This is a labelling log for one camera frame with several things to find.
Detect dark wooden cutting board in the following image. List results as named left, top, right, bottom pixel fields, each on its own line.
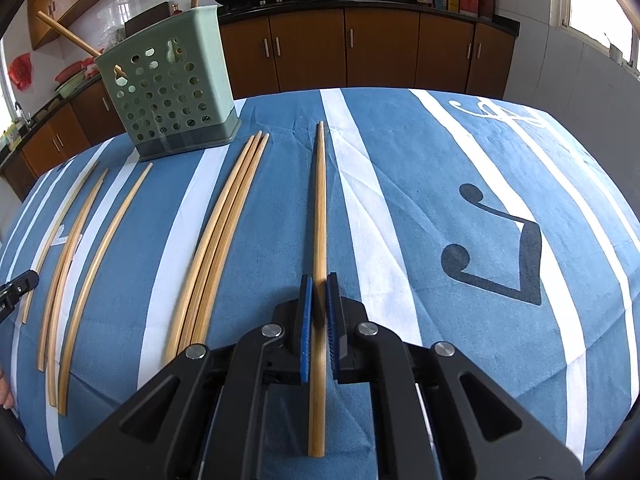
left=124, top=1, right=171, bottom=36

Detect green basin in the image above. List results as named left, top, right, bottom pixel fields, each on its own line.
left=55, top=77, right=103, bottom=99

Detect person's left hand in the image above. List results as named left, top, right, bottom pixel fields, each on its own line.
left=0, top=367, right=16, bottom=411

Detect bright side window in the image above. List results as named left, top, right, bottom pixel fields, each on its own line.
left=550, top=0, right=640, bottom=79

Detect blue striped tablecloth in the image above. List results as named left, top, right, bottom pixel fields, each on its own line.
left=0, top=87, right=640, bottom=480

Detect white plastic bag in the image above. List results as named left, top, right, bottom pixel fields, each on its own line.
left=100, top=22, right=126, bottom=54

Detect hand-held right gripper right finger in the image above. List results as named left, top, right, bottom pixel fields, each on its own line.
left=325, top=271, right=585, bottom=480

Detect red bag on wall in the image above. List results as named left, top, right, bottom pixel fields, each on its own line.
left=7, top=52, right=34, bottom=92

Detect group of bamboo chopsticks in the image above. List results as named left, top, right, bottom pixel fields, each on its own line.
left=21, top=131, right=271, bottom=417

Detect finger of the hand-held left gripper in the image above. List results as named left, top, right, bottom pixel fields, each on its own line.
left=0, top=269, right=40, bottom=323

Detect green perforated utensil holder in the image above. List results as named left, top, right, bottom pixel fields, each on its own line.
left=94, top=5, right=242, bottom=160

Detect wooden lower kitchen cabinets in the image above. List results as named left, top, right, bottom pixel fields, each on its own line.
left=0, top=6, right=517, bottom=201

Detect red basin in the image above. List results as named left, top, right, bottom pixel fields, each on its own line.
left=56, top=62, right=98, bottom=84

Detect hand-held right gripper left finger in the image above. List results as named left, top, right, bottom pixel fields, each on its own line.
left=55, top=275, right=314, bottom=480

